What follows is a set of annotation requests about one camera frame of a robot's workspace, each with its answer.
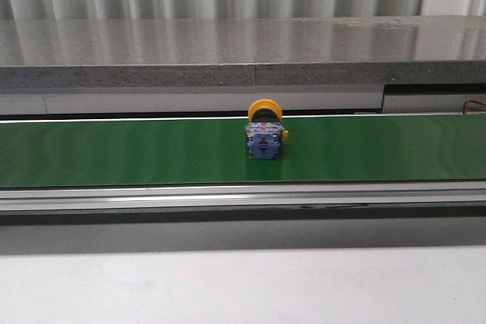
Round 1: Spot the red wire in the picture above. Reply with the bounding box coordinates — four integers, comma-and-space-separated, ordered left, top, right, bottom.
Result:
460, 99, 486, 115

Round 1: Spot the grey stone counter slab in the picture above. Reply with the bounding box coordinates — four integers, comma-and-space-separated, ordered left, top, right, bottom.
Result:
1, 16, 485, 92

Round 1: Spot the silver conveyor rear rail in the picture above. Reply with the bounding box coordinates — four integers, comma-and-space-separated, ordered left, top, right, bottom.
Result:
1, 83, 485, 115

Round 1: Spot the aluminium conveyor front rail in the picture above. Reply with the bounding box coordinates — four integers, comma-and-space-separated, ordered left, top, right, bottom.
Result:
1, 181, 485, 225

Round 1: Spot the green conveyor belt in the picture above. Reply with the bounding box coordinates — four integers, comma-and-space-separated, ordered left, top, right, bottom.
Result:
1, 114, 485, 188

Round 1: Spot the yellow mushroom push button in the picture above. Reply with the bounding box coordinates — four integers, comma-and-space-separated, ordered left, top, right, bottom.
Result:
245, 99, 289, 159

